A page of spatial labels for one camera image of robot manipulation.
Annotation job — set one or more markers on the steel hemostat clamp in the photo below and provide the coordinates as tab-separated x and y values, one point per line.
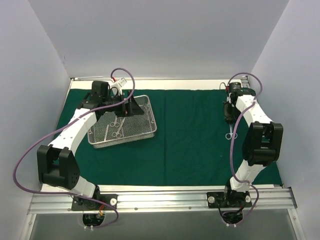
231	132

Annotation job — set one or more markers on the steel surgical scissors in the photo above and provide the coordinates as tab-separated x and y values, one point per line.
117	123

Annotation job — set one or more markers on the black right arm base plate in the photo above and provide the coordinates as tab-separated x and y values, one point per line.
231	199

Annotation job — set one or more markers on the steel forceps long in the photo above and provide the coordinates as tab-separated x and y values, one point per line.
117	134

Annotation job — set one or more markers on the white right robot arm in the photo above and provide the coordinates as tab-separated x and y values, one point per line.
262	143

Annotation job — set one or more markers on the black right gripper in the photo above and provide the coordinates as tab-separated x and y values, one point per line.
229	117

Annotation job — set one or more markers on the steel scalpel handle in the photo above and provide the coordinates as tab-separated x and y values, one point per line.
106	132

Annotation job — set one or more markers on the aluminium front rail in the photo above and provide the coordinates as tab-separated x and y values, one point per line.
162	201

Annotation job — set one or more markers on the metal mesh instrument tray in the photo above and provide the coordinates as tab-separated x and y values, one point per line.
137	127

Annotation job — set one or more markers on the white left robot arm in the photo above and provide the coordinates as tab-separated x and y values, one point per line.
56	162

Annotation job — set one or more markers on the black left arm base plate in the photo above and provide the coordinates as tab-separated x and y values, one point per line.
104	202

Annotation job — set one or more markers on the green surgical cloth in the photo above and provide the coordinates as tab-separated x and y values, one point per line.
189	147

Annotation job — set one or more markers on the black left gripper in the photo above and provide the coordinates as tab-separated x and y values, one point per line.
125	107

